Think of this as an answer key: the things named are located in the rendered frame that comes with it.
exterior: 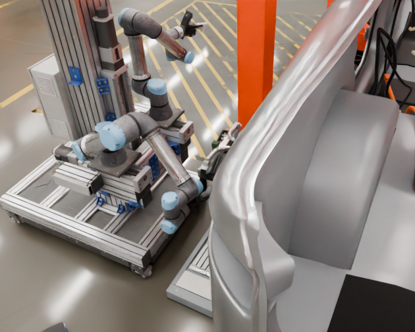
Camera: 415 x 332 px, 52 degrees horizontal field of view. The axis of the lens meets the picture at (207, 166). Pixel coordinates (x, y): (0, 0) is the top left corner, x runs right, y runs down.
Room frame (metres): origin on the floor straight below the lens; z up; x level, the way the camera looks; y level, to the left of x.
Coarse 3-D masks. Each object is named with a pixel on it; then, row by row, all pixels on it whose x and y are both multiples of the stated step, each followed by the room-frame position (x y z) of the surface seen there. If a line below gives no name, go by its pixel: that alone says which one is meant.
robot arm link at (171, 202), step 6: (168, 192) 1.37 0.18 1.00; (174, 192) 1.37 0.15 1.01; (180, 192) 1.38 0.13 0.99; (162, 198) 1.34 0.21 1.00; (168, 198) 1.33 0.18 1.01; (174, 198) 1.33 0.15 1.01; (180, 198) 1.36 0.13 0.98; (186, 198) 1.37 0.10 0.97; (162, 204) 1.33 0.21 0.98; (168, 204) 1.31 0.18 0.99; (174, 204) 1.31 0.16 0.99; (180, 204) 1.34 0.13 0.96; (168, 210) 1.31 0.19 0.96; (174, 210) 1.31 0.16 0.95; (168, 216) 1.31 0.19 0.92; (174, 216) 1.31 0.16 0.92
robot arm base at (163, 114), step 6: (168, 102) 2.30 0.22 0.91; (150, 108) 2.30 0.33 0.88; (156, 108) 2.26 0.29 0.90; (162, 108) 2.26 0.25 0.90; (168, 108) 2.28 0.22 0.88; (150, 114) 2.28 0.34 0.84; (156, 114) 2.25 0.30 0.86; (162, 114) 2.25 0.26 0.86; (168, 114) 2.26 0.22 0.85; (156, 120) 2.24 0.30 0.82; (162, 120) 2.24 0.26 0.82
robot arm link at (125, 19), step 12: (132, 12) 2.37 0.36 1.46; (120, 24) 2.40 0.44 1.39; (132, 24) 2.31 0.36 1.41; (132, 36) 2.35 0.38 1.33; (132, 48) 2.37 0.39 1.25; (132, 60) 2.38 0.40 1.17; (144, 60) 2.39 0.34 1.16; (144, 72) 2.38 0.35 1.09; (132, 84) 2.39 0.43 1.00; (144, 96) 2.34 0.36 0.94
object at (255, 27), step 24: (240, 0) 2.15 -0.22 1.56; (264, 0) 2.08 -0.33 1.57; (240, 24) 2.15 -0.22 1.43; (264, 24) 2.08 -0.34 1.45; (240, 48) 2.15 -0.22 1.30; (264, 48) 2.08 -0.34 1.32; (240, 72) 2.15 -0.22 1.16; (264, 72) 2.09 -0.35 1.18; (240, 96) 2.15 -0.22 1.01; (264, 96) 2.10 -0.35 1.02; (240, 120) 2.15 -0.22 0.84
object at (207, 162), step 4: (216, 148) 1.66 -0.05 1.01; (220, 148) 1.66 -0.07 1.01; (224, 148) 1.66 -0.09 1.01; (228, 148) 1.66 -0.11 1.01; (212, 152) 1.63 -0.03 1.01; (216, 152) 1.64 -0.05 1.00; (208, 156) 1.60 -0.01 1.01; (212, 156) 1.61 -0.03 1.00; (204, 160) 1.58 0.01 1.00; (208, 160) 1.58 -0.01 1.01; (204, 164) 1.57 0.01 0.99; (208, 164) 1.57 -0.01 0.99
